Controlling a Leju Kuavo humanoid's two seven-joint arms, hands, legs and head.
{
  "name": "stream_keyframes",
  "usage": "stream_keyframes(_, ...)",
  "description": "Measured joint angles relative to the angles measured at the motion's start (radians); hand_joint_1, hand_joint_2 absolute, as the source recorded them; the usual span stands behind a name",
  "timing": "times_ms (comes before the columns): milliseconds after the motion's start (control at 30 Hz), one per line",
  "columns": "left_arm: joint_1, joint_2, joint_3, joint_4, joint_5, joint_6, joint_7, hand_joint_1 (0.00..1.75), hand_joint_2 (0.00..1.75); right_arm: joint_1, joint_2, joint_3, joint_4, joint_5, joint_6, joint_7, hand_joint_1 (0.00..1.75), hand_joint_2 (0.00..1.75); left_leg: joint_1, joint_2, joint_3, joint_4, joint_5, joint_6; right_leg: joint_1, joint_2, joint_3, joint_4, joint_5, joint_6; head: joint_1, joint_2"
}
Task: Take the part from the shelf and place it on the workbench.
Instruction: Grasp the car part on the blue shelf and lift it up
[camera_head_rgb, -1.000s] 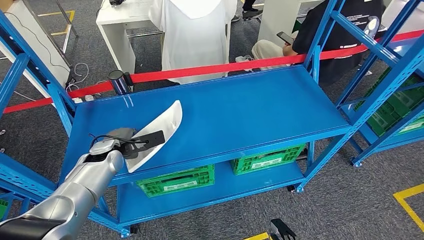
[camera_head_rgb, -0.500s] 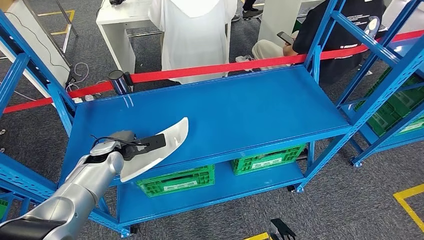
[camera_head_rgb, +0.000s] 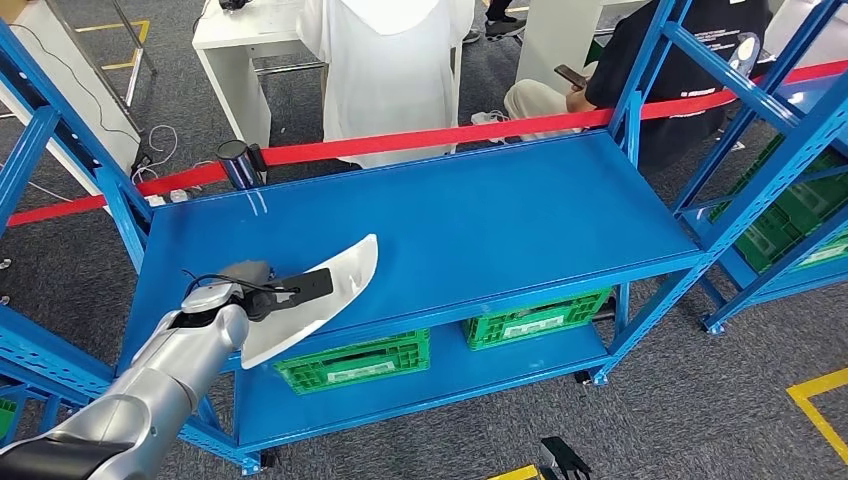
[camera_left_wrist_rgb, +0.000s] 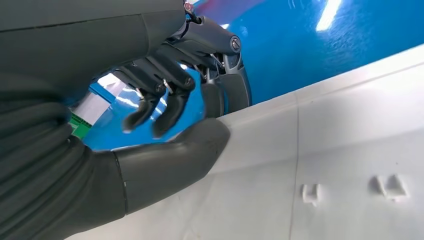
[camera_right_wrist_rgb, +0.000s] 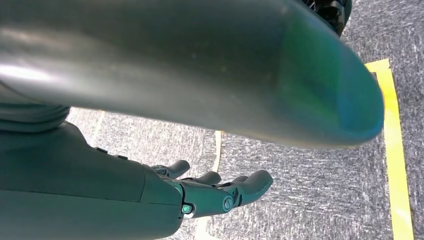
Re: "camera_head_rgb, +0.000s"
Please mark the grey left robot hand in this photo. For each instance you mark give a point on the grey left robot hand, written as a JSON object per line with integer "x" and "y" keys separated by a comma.
{"x": 248, "y": 272}

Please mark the white curved plastic part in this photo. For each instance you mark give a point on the white curved plastic part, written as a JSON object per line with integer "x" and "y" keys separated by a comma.
{"x": 291, "y": 321}

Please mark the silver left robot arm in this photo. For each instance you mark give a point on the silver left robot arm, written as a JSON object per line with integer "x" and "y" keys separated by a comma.
{"x": 166, "y": 371}

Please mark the blue metal shelf rack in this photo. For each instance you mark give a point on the blue metal shelf rack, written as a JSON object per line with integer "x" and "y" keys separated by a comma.
{"x": 464, "y": 218}
{"x": 50, "y": 416}
{"x": 755, "y": 291}

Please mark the green plastic crate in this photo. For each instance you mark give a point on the green plastic crate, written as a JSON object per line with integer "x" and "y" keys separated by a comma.
{"x": 358, "y": 372}
{"x": 802, "y": 199}
{"x": 762, "y": 248}
{"x": 530, "y": 326}
{"x": 6, "y": 414}

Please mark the white table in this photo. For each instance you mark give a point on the white table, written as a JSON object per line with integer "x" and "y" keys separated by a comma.
{"x": 232, "y": 93}

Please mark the red barrier tape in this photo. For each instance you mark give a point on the red barrier tape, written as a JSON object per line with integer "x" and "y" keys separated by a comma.
{"x": 411, "y": 140}

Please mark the white panel board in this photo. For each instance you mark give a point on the white panel board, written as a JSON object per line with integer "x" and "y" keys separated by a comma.
{"x": 86, "y": 86}

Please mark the white power strip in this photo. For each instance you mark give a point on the white power strip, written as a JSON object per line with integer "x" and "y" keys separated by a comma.
{"x": 487, "y": 119}

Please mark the person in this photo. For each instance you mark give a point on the person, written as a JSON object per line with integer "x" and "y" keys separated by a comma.
{"x": 507, "y": 28}
{"x": 709, "y": 16}

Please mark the black mobile phone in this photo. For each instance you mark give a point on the black mobile phone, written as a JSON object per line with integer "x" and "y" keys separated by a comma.
{"x": 571, "y": 76}

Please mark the white cabinet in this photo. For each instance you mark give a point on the white cabinet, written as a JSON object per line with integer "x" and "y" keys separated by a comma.
{"x": 556, "y": 40}

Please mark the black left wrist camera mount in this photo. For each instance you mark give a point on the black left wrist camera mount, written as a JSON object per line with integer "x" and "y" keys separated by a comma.
{"x": 305, "y": 285}

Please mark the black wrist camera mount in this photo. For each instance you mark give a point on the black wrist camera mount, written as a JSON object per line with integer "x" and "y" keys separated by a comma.
{"x": 563, "y": 460}
{"x": 305, "y": 285}

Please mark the black barrier post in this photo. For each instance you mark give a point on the black barrier post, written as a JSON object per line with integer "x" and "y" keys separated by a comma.
{"x": 238, "y": 166}

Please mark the chrome metal frame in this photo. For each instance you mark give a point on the chrome metal frame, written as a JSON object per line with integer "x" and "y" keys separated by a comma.
{"x": 134, "y": 76}

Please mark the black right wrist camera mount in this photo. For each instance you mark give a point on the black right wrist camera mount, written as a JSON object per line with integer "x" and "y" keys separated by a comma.
{"x": 563, "y": 460}

